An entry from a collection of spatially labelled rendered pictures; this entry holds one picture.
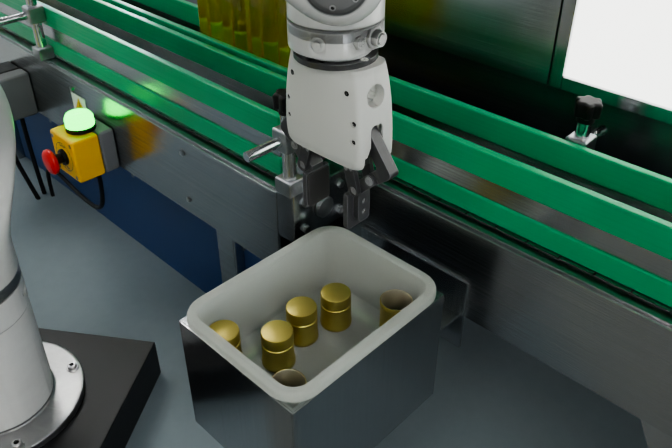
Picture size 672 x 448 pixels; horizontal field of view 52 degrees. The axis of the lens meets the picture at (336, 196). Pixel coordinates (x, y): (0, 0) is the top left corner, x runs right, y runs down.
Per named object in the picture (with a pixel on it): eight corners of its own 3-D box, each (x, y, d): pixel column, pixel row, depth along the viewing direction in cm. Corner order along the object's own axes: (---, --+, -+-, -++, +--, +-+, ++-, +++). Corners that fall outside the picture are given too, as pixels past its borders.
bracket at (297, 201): (352, 214, 89) (353, 167, 85) (298, 247, 83) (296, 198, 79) (332, 203, 91) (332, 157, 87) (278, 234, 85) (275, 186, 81)
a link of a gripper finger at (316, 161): (329, 140, 69) (330, 196, 73) (307, 129, 71) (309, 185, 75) (306, 151, 67) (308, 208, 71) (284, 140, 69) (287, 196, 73)
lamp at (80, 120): (102, 128, 106) (98, 110, 105) (74, 138, 104) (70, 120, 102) (87, 119, 109) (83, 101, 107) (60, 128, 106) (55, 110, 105)
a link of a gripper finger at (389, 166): (411, 152, 60) (388, 191, 65) (352, 94, 63) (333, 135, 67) (402, 157, 60) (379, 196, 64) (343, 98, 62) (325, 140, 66)
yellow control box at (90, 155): (121, 169, 110) (113, 128, 106) (78, 188, 106) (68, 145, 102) (98, 154, 114) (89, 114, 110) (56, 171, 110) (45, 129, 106)
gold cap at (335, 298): (336, 337, 77) (336, 307, 74) (313, 321, 79) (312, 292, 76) (357, 321, 79) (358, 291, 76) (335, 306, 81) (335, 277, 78)
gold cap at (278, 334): (277, 378, 72) (275, 348, 69) (255, 361, 74) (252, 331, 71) (302, 360, 74) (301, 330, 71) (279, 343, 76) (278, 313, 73)
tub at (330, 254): (441, 344, 78) (448, 284, 73) (295, 470, 64) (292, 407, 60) (330, 274, 88) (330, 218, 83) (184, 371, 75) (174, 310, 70)
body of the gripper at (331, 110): (408, 42, 60) (402, 155, 66) (324, 15, 66) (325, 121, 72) (349, 67, 55) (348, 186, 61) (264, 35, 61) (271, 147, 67)
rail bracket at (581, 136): (605, 194, 81) (631, 89, 74) (576, 219, 77) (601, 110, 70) (573, 182, 84) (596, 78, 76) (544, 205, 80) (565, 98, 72)
